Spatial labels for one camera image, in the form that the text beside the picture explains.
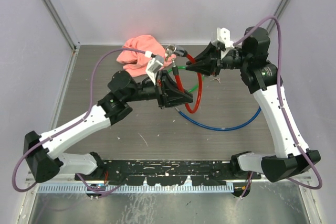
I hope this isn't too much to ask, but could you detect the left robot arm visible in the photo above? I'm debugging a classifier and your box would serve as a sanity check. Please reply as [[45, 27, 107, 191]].
[[24, 70, 193, 183]]

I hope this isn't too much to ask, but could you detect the slotted cable duct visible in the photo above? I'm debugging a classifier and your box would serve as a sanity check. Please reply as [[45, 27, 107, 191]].
[[37, 183, 234, 194]]

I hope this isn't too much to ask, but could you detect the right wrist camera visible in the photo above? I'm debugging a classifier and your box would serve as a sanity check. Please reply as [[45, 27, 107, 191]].
[[211, 27, 234, 60]]

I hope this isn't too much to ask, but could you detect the blue cable lock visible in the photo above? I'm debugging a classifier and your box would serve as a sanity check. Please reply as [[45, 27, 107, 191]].
[[175, 107, 261, 132]]

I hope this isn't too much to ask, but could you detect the pink cloth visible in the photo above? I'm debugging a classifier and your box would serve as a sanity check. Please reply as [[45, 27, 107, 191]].
[[117, 35, 165, 77]]

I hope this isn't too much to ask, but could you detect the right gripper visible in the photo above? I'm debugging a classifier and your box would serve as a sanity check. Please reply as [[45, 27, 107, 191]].
[[185, 41, 250, 77]]

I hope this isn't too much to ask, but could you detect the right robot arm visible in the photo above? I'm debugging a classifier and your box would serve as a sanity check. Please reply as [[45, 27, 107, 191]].
[[186, 27, 321, 182]]

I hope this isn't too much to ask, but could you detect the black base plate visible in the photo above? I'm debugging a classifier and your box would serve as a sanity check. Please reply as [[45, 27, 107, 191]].
[[82, 159, 250, 186]]

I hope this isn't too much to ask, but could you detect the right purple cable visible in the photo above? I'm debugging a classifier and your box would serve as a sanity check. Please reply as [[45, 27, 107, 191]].
[[232, 15, 323, 198]]

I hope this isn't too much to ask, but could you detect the red cable lock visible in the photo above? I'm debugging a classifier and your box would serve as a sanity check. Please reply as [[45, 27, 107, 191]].
[[165, 44, 203, 114]]

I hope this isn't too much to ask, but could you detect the green cable lock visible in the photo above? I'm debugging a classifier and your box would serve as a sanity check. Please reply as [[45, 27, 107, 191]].
[[166, 66, 205, 92]]

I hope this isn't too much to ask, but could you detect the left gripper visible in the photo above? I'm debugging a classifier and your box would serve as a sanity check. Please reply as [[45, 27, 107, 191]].
[[123, 69, 193, 108]]

